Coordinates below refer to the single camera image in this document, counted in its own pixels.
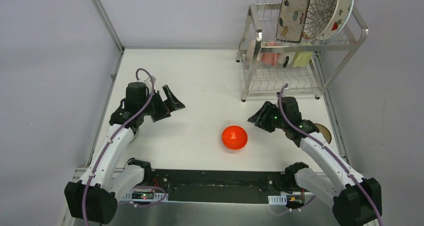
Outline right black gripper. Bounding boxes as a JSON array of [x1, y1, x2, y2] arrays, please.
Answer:
[[247, 101, 287, 133]]

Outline orange bowl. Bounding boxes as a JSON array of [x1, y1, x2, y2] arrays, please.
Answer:
[[221, 125, 248, 150]]

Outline mint green bowl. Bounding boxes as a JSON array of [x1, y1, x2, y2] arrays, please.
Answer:
[[129, 129, 140, 144]]

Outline pink mug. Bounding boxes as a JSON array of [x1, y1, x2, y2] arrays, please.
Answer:
[[261, 41, 279, 67]]

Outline white mug black handle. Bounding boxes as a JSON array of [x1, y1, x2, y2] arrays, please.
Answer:
[[277, 52, 296, 68]]

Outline pale yellow mug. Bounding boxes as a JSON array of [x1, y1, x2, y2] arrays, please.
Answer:
[[292, 51, 315, 68]]

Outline square floral plate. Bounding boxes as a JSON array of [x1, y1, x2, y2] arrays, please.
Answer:
[[275, 0, 310, 43]]

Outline brown petal pattern plate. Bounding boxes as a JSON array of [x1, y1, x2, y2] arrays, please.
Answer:
[[302, 0, 338, 41]]

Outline watermelon pattern round plate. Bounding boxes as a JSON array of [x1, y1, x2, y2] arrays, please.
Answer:
[[316, 0, 354, 41]]

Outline beige cup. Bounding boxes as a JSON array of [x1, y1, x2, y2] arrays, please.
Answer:
[[244, 39, 257, 70]]

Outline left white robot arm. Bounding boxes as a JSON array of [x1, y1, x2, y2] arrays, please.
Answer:
[[64, 81, 185, 224]]

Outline brown dish under right arm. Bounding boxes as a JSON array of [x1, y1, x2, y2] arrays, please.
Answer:
[[314, 123, 333, 144]]

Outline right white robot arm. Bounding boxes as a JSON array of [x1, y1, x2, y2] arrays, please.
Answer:
[[248, 96, 383, 226]]

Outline steel two-tier dish rack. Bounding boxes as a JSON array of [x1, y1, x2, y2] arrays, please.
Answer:
[[235, 2, 369, 102]]

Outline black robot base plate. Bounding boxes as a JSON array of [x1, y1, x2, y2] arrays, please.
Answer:
[[141, 169, 307, 204]]

